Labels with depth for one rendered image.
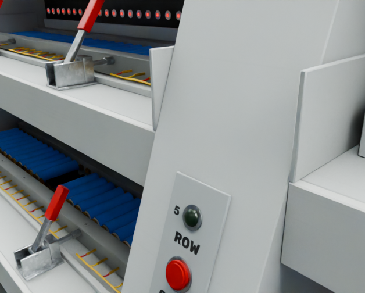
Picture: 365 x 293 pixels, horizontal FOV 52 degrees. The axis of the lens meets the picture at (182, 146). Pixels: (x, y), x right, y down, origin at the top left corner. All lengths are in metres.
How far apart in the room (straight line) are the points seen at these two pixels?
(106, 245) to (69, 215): 0.08
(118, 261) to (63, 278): 0.06
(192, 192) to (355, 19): 0.12
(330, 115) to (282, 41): 0.04
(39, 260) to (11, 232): 0.09
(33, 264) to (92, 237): 0.06
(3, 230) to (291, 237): 0.38
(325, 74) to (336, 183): 0.05
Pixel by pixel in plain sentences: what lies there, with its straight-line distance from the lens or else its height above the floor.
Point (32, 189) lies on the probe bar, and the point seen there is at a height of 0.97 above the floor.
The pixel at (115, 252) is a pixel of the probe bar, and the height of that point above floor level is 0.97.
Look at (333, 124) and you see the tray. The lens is 0.19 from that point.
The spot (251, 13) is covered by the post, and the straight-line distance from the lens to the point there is 0.20.
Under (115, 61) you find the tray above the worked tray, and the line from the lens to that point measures 0.39.
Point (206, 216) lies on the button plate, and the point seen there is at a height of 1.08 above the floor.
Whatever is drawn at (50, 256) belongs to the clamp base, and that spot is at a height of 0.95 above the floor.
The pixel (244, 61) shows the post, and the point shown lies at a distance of 0.19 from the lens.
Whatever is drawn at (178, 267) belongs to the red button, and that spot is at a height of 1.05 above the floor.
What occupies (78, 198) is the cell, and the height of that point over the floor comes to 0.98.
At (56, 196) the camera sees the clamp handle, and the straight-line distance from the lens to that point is 0.40.
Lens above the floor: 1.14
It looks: 9 degrees down
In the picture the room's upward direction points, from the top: 13 degrees clockwise
